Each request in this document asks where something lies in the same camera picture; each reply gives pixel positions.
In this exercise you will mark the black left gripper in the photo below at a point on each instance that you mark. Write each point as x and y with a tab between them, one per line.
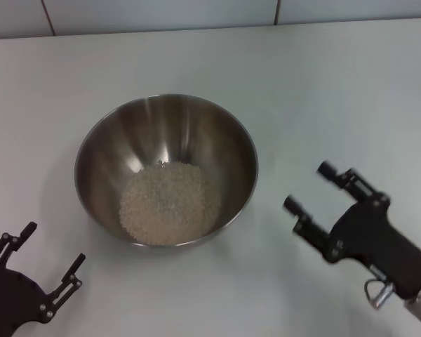
10	302

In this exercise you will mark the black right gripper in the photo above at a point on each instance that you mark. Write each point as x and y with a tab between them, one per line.
368	235

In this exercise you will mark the stainless steel mixing bowl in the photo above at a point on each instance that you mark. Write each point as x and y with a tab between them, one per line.
161	133

